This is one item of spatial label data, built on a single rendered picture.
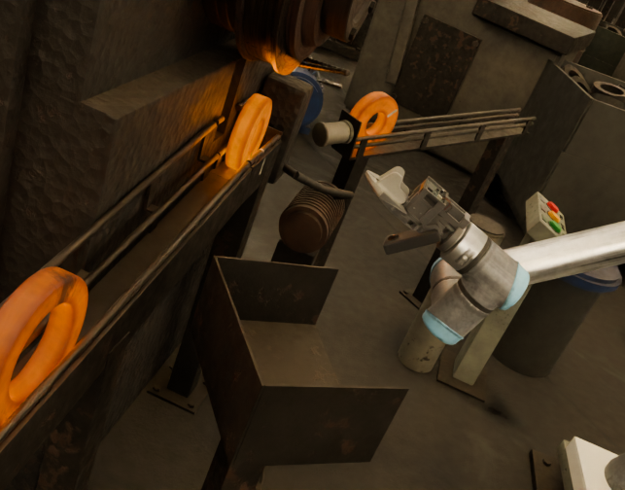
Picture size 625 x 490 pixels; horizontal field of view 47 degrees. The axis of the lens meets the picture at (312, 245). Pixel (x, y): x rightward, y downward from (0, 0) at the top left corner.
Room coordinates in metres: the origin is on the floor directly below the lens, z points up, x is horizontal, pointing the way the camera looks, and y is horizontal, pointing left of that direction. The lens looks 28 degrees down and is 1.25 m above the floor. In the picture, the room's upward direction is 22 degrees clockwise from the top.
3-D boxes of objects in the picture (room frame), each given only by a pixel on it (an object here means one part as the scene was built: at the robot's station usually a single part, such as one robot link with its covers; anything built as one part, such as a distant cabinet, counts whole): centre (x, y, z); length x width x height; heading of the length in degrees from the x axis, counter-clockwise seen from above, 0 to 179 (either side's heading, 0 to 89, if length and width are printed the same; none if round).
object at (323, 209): (1.65, 0.03, 0.27); 0.22 x 0.13 x 0.53; 175
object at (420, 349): (1.92, -0.44, 0.26); 0.12 x 0.12 x 0.52
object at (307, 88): (1.56, 0.18, 0.68); 0.11 x 0.08 x 0.24; 85
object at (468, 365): (1.94, -0.60, 0.31); 0.24 x 0.16 x 0.62; 175
